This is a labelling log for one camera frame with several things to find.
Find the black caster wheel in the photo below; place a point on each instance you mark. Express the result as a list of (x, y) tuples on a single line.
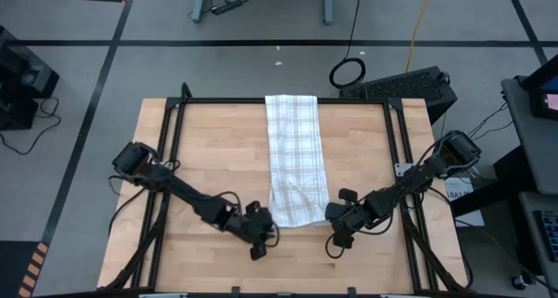
[(519, 282)]

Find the grey desk leg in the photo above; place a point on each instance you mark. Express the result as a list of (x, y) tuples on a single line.
[(329, 4), (200, 2)]

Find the black keyboard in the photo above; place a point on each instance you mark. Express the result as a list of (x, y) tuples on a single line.
[(550, 237)]

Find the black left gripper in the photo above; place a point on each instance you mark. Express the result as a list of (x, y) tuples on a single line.
[(246, 224)]

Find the black monitor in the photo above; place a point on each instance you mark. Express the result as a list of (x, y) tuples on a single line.
[(545, 93)]

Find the black desk leg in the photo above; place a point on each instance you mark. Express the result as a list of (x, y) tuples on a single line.
[(501, 193)]

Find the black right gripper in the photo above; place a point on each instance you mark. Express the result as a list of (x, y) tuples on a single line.
[(359, 213)]

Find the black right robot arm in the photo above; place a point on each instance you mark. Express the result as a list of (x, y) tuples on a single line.
[(418, 176)]

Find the silver mounting plate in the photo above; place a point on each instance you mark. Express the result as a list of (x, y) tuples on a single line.
[(403, 169)]

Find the white checked towel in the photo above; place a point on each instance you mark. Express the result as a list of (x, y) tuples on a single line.
[(296, 158)]

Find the black computer tower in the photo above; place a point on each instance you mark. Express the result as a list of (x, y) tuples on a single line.
[(405, 86)]

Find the black frame clip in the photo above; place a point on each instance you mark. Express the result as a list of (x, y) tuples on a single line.
[(352, 291), (235, 291)]

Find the black metal table frame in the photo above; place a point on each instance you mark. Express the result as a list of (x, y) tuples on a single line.
[(218, 100)]

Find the black equipment stack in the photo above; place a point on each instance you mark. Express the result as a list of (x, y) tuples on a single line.
[(22, 80)]

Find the white paper sheet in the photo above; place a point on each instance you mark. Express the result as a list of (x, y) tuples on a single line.
[(468, 211)]

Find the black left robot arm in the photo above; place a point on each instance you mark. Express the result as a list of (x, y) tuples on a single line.
[(192, 198)]

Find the black power strip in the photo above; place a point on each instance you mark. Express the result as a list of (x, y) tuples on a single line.
[(226, 7)]

